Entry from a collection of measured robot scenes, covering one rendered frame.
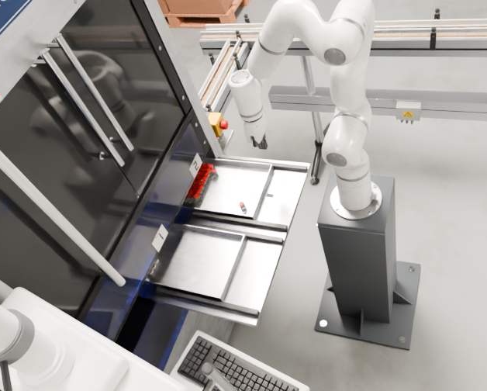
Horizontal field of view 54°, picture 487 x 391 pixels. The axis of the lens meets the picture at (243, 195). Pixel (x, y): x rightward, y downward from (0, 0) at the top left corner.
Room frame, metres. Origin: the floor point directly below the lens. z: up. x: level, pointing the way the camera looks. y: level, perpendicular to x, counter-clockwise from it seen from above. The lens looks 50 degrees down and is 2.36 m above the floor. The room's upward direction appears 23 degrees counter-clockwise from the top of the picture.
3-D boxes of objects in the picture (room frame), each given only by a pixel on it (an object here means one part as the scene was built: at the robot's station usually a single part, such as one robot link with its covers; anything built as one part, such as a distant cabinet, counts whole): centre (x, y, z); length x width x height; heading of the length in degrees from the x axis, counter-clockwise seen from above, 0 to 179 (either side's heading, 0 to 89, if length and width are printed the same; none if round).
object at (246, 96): (1.25, -0.14, 1.35); 0.09 x 0.08 x 0.13; 138
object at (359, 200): (1.02, -0.38, 0.95); 0.19 x 0.19 x 0.18
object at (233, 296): (1.13, 0.11, 0.87); 0.70 x 0.48 x 0.02; 142
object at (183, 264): (1.04, 0.27, 0.90); 0.34 x 0.26 x 0.04; 52
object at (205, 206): (1.31, 0.06, 0.90); 0.34 x 0.26 x 0.04; 53
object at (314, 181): (2.02, -0.58, 0.07); 0.50 x 0.08 x 0.14; 142
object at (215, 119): (1.58, 0.00, 1.00); 0.08 x 0.07 x 0.07; 52
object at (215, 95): (1.89, -0.07, 0.92); 0.69 x 0.15 x 0.16; 142
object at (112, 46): (1.31, 0.19, 1.51); 0.43 x 0.01 x 0.59; 142
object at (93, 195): (0.95, 0.47, 1.51); 0.47 x 0.01 x 0.59; 142
